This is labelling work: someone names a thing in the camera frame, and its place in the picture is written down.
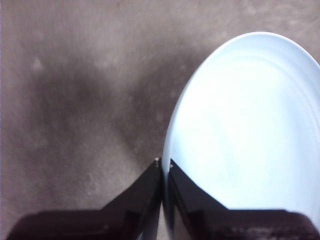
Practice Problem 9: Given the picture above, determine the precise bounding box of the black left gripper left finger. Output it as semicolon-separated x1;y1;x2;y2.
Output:
6;157;163;240

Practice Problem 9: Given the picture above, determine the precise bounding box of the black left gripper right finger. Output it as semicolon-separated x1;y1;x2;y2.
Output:
165;158;320;240

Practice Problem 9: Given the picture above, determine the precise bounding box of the light blue round plate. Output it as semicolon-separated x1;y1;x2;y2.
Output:
161;31;320;240

